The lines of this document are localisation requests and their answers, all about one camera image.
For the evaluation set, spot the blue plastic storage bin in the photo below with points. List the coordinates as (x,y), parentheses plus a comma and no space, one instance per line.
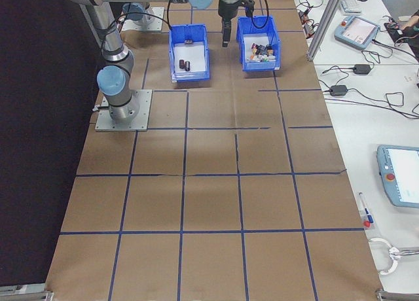
(199,77)
(262,67)

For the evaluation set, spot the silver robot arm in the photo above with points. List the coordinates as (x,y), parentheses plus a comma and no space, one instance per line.
(132,11)
(114,57)

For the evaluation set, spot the small yellow battery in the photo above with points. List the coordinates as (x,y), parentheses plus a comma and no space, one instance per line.
(253,47)

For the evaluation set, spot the small orange white battery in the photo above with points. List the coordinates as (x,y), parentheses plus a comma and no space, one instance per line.
(252,56)

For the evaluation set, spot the small black white battery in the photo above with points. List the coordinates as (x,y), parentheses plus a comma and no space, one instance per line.
(271,49)

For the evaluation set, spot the black control box red button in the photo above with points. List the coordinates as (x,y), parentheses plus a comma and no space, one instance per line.
(393,28)

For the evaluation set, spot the person's hand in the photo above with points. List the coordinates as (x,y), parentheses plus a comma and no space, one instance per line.
(413,21)

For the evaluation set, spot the small mixed parts pile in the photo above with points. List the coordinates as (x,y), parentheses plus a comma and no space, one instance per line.
(260,40)

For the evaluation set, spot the white foam liner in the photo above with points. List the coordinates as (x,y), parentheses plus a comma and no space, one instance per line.
(193,57)

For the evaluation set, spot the dark cylindrical capacitor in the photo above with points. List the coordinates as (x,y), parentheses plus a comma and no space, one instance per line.
(181,64)
(188,65)

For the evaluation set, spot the white keyboard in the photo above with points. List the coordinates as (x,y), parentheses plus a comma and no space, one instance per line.
(352,3)

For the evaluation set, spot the black power adapter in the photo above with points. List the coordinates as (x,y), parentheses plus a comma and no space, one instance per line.
(338,90)
(362,69)

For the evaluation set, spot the blue grey teach pendant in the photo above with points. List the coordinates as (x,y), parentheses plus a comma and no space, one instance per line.
(401,176)
(358,31)

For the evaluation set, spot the white marker pen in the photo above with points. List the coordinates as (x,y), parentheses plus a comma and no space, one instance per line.
(362,203)

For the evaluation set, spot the silver metal clamp bar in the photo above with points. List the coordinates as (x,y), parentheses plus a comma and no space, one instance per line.
(406,251)

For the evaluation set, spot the aluminium profile bar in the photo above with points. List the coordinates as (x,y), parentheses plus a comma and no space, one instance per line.
(29,294)
(397,295)

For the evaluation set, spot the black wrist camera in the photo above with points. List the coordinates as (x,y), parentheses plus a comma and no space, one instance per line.
(247,1)

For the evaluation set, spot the white square base plate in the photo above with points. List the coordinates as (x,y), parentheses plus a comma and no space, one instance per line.
(140,117)
(157,23)

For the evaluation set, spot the aluminium upright post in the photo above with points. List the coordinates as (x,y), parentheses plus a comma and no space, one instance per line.
(322,23)

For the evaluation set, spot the black frame cover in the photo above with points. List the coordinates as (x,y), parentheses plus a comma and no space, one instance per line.
(32,117)

